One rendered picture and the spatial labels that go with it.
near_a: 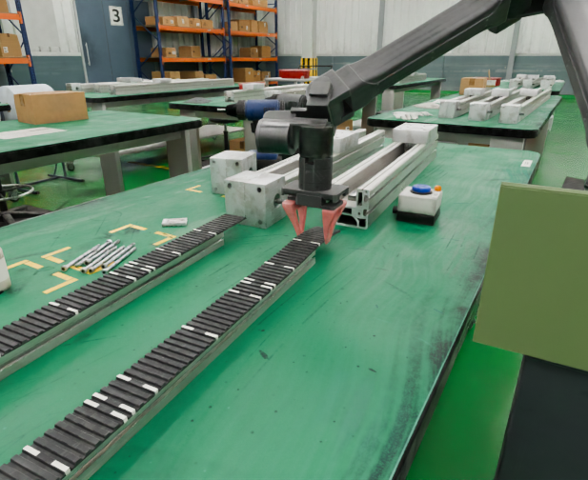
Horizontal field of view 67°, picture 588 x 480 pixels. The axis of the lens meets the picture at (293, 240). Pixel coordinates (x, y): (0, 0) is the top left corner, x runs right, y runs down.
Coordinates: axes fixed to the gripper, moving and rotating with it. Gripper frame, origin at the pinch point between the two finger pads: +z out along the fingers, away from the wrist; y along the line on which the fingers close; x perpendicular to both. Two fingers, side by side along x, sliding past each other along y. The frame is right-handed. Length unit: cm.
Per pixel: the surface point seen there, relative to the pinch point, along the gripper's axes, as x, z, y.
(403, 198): -24.3, -1.8, -10.0
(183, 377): 38.7, 2.3, -2.0
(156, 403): 42.9, 2.3, -2.1
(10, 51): -545, -35, 907
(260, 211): -7.2, 0.0, 15.3
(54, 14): -729, -117, 996
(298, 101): -68, -16, 36
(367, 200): -17.7, -2.4, -4.1
